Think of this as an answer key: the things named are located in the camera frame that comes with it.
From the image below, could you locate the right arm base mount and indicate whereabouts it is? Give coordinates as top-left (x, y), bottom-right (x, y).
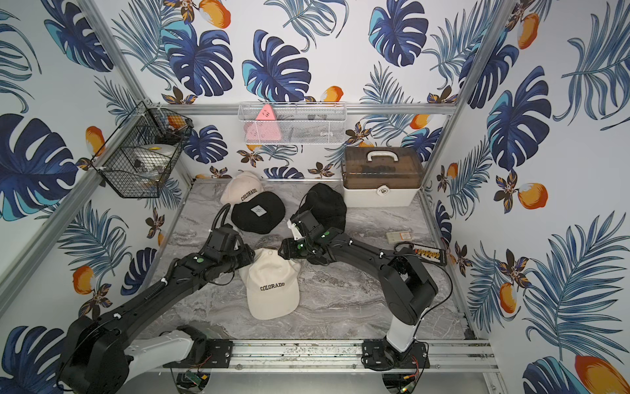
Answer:
top-left (361, 339), bottom-right (430, 372)

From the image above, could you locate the black board with connectors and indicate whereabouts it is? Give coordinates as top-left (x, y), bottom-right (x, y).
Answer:
top-left (394, 241), bottom-right (447, 267)

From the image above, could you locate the black wire basket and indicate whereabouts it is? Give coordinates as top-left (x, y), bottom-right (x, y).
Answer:
top-left (90, 102), bottom-right (194, 199)

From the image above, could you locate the cream colorado cap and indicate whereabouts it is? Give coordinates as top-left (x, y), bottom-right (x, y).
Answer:
top-left (220, 172), bottom-right (264, 206)
top-left (239, 248), bottom-right (301, 320)

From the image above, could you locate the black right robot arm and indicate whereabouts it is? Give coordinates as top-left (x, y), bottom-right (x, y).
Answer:
top-left (278, 210), bottom-right (438, 353)

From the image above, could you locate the brown lid storage box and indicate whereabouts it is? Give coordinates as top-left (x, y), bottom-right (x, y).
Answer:
top-left (342, 147), bottom-right (425, 208)

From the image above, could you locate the pink triangle card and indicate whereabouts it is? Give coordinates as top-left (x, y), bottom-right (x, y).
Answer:
top-left (245, 104), bottom-right (282, 144)

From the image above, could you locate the cream Colorado cap back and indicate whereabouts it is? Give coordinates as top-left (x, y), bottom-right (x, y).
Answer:
top-left (220, 172), bottom-right (264, 206)

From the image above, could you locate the black cap right rear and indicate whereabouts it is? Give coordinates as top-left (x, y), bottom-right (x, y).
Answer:
top-left (296, 183), bottom-right (347, 231)

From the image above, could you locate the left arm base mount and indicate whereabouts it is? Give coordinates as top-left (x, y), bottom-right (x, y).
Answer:
top-left (125, 325), bottom-right (234, 380)

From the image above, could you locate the black cap with white label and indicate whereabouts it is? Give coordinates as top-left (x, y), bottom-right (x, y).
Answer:
top-left (231, 191), bottom-right (285, 235)

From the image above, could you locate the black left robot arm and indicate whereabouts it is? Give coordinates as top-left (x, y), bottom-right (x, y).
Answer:
top-left (57, 225), bottom-right (254, 393)

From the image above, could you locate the clear wall shelf basket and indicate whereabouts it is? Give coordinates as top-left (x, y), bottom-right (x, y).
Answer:
top-left (238, 102), bottom-right (347, 145)

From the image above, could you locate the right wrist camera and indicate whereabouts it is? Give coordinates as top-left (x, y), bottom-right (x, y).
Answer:
top-left (286, 220), bottom-right (304, 241)

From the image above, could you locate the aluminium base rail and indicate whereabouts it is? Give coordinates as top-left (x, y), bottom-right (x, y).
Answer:
top-left (149, 340), bottom-right (499, 374)

